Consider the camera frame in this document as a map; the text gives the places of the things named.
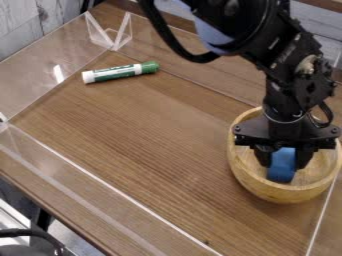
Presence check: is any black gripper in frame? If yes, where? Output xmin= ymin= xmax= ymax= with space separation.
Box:
xmin=233 ymin=115 xmax=341 ymax=170

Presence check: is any blue rectangular block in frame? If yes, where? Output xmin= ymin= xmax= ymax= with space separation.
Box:
xmin=266 ymin=147 xmax=297 ymax=183

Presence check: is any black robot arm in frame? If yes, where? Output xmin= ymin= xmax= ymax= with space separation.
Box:
xmin=138 ymin=0 xmax=341 ymax=169

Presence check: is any brown wooden bowl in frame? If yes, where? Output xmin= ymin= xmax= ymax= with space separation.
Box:
xmin=226 ymin=106 xmax=342 ymax=205

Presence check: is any green and white marker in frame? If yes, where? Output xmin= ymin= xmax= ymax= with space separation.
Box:
xmin=82 ymin=61 xmax=159 ymax=84

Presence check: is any black table leg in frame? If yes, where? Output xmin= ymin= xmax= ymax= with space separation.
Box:
xmin=36 ymin=209 xmax=54 ymax=231

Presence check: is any clear acrylic tray wall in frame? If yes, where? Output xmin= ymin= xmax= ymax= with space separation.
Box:
xmin=0 ymin=9 xmax=323 ymax=256

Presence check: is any black cable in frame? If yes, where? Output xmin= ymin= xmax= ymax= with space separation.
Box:
xmin=0 ymin=227 xmax=66 ymax=256

